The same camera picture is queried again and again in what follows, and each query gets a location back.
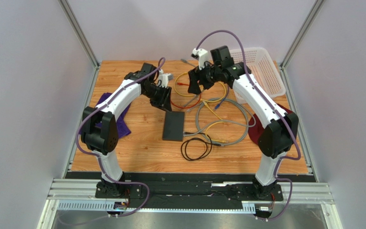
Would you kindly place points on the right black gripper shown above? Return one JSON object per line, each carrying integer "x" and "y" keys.
{"x": 200, "y": 78}

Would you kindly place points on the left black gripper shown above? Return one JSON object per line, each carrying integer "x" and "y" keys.
{"x": 164, "y": 102}

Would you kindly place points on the black network switch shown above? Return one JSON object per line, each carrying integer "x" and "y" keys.
{"x": 173, "y": 126}

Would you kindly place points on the purple cloth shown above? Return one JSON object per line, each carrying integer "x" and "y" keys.
{"x": 122, "y": 127}

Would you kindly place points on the white plastic basket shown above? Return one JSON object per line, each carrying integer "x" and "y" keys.
{"x": 265, "y": 71}

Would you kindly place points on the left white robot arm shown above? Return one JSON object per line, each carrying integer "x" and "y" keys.
{"x": 98, "y": 130}

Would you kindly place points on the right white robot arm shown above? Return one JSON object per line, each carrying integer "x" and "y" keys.
{"x": 279, "y": 126}

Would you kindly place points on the dark red cap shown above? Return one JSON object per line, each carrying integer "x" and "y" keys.
{"x": 255, "y": 131}

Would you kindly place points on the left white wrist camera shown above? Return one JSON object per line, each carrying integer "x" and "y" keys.
{"x": 163, "y": 79}

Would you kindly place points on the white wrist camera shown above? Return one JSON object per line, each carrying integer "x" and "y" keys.
{"x": 163, "y": 79}
{"x": 202, "y": 56}

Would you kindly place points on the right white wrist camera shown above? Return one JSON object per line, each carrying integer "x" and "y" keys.
{"x": 202, "y": 56}

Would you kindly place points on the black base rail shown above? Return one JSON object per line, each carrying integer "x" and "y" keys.
{"x": 188, "y": 191}

